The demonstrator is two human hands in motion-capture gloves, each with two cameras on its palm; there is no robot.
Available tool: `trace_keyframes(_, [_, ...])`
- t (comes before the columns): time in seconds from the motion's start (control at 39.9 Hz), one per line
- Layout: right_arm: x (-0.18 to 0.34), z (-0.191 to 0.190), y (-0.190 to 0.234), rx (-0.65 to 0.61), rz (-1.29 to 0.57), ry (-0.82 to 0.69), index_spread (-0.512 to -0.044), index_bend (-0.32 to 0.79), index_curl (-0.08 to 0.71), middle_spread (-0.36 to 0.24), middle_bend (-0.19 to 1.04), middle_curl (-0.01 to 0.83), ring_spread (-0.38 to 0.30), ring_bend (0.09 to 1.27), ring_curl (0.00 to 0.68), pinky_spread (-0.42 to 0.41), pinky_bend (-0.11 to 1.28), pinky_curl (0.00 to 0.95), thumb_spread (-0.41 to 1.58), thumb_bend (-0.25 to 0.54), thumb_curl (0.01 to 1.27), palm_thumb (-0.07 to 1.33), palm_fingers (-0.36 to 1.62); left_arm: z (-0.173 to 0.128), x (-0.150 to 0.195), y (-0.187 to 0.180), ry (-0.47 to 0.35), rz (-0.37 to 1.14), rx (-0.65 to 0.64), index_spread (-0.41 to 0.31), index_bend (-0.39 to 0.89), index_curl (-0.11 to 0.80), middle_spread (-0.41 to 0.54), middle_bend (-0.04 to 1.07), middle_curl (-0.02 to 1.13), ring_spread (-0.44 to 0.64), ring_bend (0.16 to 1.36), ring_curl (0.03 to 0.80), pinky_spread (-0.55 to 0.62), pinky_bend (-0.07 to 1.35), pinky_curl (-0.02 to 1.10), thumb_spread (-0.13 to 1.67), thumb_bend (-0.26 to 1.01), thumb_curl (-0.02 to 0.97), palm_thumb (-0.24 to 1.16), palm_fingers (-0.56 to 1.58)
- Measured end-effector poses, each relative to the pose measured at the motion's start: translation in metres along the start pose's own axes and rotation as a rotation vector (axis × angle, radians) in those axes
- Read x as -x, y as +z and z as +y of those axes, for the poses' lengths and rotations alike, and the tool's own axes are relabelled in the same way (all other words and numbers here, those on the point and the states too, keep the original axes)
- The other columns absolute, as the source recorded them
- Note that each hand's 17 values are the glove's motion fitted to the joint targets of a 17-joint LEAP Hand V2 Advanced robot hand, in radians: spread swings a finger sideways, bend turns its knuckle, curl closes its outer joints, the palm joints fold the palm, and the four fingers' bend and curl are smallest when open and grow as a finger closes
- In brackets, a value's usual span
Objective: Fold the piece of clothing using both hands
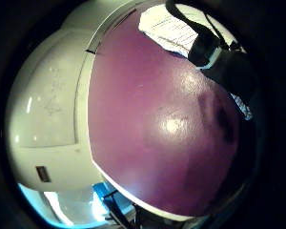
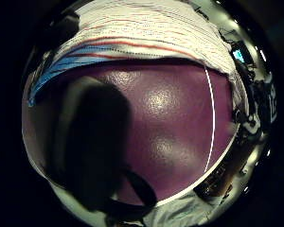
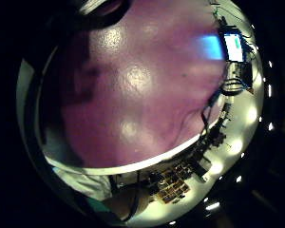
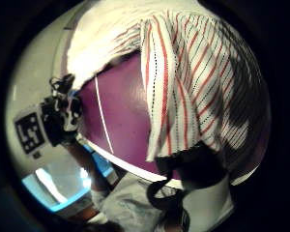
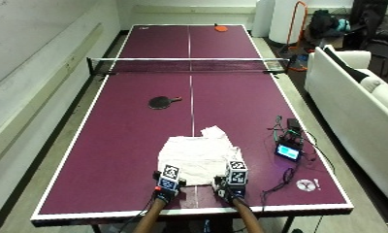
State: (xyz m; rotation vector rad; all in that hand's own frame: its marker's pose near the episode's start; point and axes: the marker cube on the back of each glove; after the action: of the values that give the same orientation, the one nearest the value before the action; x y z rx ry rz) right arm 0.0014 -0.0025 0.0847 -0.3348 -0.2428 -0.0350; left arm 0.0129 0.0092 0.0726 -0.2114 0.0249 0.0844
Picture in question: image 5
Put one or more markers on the white wall board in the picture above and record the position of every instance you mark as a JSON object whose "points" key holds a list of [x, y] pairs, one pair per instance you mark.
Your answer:
{"points": [[26, 35]]}

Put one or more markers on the teal soft item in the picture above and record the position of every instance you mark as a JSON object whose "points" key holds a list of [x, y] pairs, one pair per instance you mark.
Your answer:
{"points": [[343, 25]]}

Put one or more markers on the white sofa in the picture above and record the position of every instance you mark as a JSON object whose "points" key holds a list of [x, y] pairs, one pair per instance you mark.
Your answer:
{"points": [[353, 129]]}

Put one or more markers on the small device with lit screen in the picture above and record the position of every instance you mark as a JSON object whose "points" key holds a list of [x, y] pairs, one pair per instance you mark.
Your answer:
{"points": [[288, 151]]}

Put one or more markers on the slim white cylinder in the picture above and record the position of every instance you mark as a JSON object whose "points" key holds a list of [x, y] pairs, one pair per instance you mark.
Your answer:
{"points": [[263, 17]]}

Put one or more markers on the white marker cube glove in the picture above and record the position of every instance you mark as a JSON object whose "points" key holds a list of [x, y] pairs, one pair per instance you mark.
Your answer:
{"points": [[170, 177], [236, 172]]}

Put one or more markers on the person's right hand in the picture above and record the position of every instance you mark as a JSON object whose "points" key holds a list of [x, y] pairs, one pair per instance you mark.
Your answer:
{"points": [[232, 192]]}

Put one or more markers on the black table tennis paddle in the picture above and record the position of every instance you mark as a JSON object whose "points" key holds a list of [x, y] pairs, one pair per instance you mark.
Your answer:
{"points": [[160, 102]]}

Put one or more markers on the white marker cube right glove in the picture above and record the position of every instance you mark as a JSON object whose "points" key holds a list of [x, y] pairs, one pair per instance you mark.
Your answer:
{"points": [[236, 172]]}

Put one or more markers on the small black box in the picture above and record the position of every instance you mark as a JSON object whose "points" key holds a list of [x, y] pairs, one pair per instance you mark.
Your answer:
{"points": [[293, 123]]}

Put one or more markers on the white crumpled cloth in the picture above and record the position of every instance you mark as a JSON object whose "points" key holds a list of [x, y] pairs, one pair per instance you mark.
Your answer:
{"points": [[198, 153]]}

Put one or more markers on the person's left hand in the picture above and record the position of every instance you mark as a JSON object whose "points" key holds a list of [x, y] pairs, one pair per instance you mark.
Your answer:
{"points": [[167, 194]]}

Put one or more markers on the white marker cube left glove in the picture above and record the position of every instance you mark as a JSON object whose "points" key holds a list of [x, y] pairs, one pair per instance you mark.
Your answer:
{"points": [[170, 177]]}

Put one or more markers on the orange metal frame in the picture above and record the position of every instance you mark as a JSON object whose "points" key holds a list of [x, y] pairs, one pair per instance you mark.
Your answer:
{"points": [[297, 48]]}

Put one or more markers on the orange table tennis paddle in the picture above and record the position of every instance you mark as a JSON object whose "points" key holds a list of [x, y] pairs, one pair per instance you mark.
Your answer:
{"points": [[222, 28]]}

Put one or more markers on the black chair with clothes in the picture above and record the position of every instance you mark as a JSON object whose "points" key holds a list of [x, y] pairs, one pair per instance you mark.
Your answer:
{"points": [[375, 26]]}

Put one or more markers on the black bag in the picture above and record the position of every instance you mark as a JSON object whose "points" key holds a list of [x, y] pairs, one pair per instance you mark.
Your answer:
{"points": [[323, 22]]}

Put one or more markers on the large white cylinder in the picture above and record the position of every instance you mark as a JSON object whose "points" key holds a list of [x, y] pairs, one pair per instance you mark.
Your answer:
{"points": [[284, 21]]}

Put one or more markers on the black cloth on sofa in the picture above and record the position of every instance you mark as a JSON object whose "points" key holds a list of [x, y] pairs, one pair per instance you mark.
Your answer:
{"points": [[345, 66]]}

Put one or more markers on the black table tennis net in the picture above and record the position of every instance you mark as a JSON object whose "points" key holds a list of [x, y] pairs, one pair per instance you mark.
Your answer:
{"points": [[187, 65]]}

